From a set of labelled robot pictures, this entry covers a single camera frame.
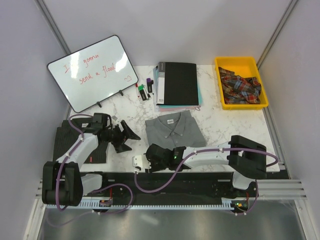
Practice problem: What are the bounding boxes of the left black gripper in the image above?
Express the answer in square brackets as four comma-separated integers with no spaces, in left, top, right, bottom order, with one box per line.
[104,120,140,154]

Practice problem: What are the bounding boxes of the grey long sleeve shirt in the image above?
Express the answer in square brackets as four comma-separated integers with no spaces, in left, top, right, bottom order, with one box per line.
[145,110,207,150]

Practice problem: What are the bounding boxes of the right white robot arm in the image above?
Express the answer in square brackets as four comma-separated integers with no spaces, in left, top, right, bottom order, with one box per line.
[144,135,267,197]

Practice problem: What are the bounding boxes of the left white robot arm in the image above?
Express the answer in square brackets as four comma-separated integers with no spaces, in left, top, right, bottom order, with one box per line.
[42,113,141,212]

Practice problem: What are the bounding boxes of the green black marker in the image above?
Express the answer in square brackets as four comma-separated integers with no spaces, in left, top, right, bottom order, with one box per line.
[138,85,148,101]

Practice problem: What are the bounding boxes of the red marker pen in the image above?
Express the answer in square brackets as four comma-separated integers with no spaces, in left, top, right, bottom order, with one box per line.
[135,83,140,98]

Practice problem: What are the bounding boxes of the folded black striped shirt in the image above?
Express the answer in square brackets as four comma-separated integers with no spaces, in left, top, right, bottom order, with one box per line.
[52,118,108,164]

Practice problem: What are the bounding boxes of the purple black marker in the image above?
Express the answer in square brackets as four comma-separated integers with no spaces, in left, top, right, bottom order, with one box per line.
[146,78,154,93]

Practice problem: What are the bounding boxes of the black folder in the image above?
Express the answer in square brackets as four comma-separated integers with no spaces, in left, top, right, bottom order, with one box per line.
[156,62,199,106]

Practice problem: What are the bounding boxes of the plaid shirt in bin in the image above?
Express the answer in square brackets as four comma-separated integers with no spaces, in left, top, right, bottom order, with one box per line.
[218,67,262,105]

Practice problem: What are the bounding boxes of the yellow plastic bin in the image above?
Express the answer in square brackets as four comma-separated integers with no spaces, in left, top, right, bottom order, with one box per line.
[214,56,269,110]

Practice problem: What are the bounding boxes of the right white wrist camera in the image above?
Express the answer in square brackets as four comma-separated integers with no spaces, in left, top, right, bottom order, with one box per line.
[132,154,152,173]

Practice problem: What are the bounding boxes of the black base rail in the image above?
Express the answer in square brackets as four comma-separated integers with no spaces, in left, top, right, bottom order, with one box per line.
[93,172,257,206]

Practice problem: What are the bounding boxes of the white whiteboard black frame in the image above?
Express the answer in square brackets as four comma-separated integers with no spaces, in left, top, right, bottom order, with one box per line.
[47,35,139,113]

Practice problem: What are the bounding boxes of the white slotted cable duct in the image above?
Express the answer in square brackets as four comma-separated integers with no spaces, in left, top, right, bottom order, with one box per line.
[46,197,238,210]

